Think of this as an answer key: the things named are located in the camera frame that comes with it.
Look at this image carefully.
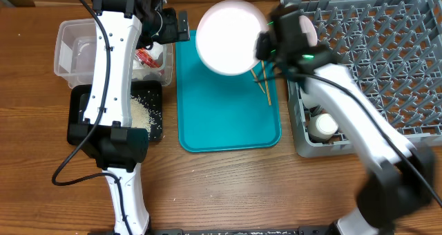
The white napkin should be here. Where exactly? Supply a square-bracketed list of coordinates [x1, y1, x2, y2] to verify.
[132, 42, 164, 81]

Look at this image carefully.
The red snack wrapper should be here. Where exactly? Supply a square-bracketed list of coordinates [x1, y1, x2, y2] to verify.
[135, 48, 160, 68]

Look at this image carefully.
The white round plate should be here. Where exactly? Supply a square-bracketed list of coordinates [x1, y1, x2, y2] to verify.
[195, 0, 268, 76]

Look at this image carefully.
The pile of rice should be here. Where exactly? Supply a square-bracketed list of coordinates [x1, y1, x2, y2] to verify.
[131, 90, 163, 142]

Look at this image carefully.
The cream paper cup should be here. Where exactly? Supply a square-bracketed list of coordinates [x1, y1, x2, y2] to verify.
[307, 113, 338, 142]

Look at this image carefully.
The white bowl with rice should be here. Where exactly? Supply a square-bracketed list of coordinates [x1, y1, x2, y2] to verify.
[300, 88, 320, 109]

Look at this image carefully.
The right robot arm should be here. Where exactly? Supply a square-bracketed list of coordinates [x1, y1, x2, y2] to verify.
[256, 4, 441, 234]

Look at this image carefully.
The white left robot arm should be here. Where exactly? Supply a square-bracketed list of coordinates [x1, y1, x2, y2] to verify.
[60, 0, 190, 234]

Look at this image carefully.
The grey dishwasher rack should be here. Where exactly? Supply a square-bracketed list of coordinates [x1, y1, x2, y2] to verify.
[280, 0, 441, 147]

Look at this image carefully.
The teal serving tray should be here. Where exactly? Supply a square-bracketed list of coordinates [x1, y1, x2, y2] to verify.
[175, 31, 282, 153]

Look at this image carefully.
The clear plastic bin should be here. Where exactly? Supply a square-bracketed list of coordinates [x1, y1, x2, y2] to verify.
[54, 19, 173, 88]

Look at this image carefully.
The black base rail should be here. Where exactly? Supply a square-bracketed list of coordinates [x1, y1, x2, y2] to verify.
[88, 225, 339, 235]

